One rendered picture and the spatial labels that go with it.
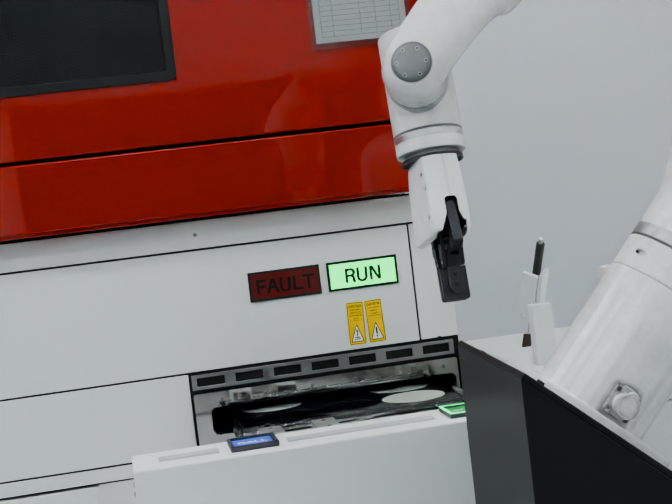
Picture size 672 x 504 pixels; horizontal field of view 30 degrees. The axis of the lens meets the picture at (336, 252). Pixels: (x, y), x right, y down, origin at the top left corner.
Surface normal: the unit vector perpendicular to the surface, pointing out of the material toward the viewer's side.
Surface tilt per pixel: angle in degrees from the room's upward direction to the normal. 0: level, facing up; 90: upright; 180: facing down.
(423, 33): 75
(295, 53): 90
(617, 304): 61
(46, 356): 90
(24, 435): 90
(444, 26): 79
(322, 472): 90
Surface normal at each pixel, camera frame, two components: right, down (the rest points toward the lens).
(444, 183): 0.19, -0.22
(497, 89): 0.18, 0.03
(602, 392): -0.13, -0.12
